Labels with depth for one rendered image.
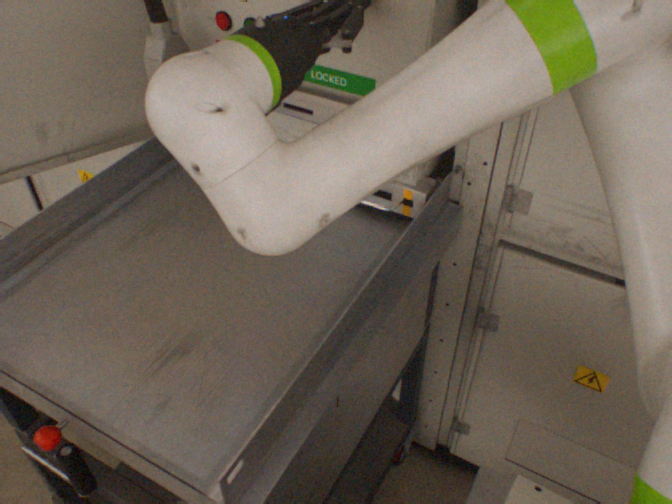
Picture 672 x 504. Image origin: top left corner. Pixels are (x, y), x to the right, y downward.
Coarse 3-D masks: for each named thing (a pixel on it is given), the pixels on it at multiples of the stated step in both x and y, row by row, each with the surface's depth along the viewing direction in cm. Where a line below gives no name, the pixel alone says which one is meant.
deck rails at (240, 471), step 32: (128, 160) 114; (160, 160) 122; (96, 192) 110; (128, 192) 115; (32, 224) 100; (64, 224) 105; (96, 224) 108; (416, 224) 100; (0, 256) 96; (32, 256) 102; (384, 256) 101; (0, 288) 96; (384, 288) 96; (352, 320) 87; (320, 352) 79; (288, 384) 82; (320, 384) 82; (288, 416) 77; (256, 448) 71; (224, 480) 66
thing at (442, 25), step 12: (444, 0) 86; (456, 0) 90; (468, 0) 95; (432, 12) 84; (444, 12) 88; (456, 12) 92; (468, 12) 97; (432, 24) 85; (444, 24) 89; (456, 24) 94; (432, 36) 87; (444, 36) 91; (300, 108) 109; (420, 168) 103; (432, 168) 109
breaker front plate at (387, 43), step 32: (192, 0) 104; (224, 0) 101; (256, 0) 98; (288, 0) 95; (384, 0) 87; (416, 0) 84; (192, 32) 109; (224, 32) 105; (384, 32) 89; (416, 32) 87; (320, 64) 99; (352, 64) 96; (384, 64) 93; (352, 96) 99; (288, 128) 111
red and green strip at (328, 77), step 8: (216, 40) 107; (312, 72) 100; (320, 72) 100; (328, 72) 99; (336, 72) 98; (344, 72) 97; (304, 80) 102; (312, 80) 101; (320, 80) 101; (328, 80) 100; (336, 80) 99; (344, 80) 98; (352, 80) 97; (360, 80) 97; (368, 80) 96; (336, 88) 100; (344, 88) 99; (352, 88) 98; (360, 88) 97; (368, 88) 97
